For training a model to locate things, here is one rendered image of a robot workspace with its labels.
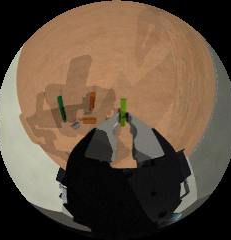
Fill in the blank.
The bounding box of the orange rod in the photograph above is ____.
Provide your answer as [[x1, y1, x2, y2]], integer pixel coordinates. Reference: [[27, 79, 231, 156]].
[[82, 118, 96, 123], [90, 92, 95, 109]]

